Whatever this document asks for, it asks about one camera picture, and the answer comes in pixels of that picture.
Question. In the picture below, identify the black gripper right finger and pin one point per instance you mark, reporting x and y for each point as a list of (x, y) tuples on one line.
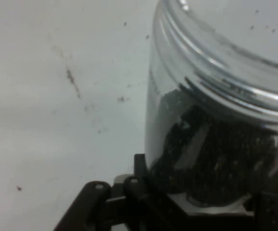
[(276, 211)]

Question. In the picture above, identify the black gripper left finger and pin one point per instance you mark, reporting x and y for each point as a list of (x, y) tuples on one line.
[(88, 209)]

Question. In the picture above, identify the clear jar with black grains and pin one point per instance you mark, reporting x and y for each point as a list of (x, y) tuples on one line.
[(220, 101)]

